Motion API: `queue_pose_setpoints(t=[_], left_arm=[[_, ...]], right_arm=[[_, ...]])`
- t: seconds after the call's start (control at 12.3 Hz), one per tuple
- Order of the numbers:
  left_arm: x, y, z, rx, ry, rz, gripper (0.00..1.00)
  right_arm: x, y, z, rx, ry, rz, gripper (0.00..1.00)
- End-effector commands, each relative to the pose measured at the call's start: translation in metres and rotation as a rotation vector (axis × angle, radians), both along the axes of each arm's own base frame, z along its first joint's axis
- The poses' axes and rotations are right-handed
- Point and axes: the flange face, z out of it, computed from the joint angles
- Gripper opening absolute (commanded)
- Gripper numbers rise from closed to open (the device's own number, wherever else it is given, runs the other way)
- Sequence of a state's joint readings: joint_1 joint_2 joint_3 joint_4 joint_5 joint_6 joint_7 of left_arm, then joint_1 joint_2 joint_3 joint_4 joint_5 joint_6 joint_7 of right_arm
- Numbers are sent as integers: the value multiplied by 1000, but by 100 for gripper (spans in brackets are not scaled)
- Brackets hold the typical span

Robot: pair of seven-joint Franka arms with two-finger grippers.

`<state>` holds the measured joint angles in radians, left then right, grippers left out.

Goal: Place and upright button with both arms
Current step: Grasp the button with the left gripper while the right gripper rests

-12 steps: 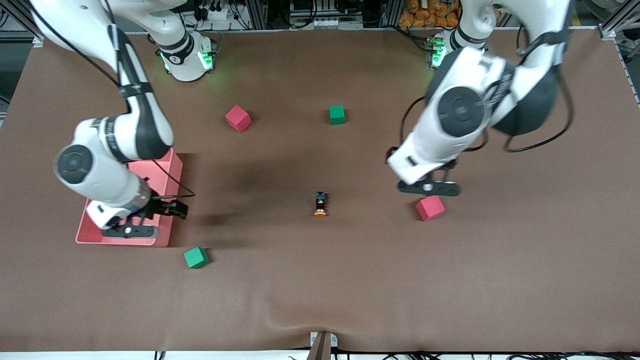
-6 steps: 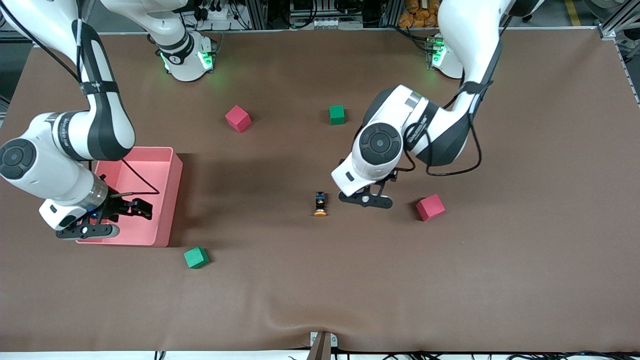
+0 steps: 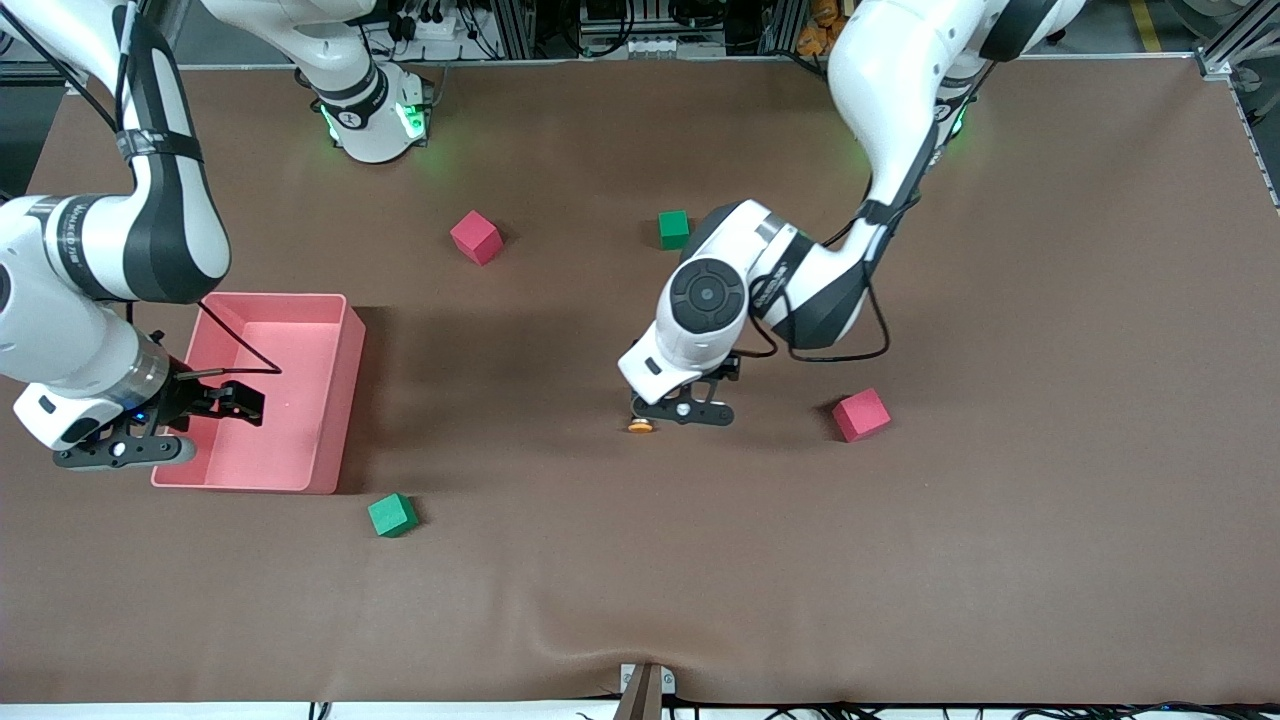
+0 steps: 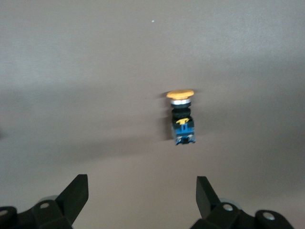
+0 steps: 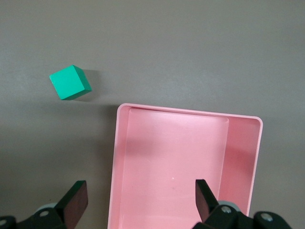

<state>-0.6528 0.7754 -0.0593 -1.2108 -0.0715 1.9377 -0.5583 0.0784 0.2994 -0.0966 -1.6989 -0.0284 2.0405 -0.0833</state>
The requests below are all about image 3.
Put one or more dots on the aluminium frame strut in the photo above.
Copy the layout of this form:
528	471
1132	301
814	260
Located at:
1240	35

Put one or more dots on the red foam cube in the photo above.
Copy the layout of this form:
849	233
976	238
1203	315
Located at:
860	415
475	238

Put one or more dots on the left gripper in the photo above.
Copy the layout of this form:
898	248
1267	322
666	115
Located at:
725	370

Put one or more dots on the white power strip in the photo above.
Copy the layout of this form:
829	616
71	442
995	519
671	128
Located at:
440	28

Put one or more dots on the orange objects pile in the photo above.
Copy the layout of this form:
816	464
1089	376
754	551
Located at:
812	40

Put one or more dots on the green foam cube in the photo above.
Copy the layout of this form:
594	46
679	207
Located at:
392	515
673	230

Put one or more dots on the pink plastic bin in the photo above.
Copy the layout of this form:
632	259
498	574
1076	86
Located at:
300	350

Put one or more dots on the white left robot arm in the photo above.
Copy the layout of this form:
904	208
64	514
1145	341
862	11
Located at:
900	80

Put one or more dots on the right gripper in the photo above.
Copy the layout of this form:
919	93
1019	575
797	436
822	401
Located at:
190	398

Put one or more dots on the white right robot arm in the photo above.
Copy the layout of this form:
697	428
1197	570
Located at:
60	330

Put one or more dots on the small metal bracket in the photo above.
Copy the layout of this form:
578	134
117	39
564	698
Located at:
668	682

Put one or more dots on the brown table mat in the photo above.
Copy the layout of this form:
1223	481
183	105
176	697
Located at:
640	560

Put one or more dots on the brown mounting bar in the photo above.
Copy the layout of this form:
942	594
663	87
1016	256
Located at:
640	700

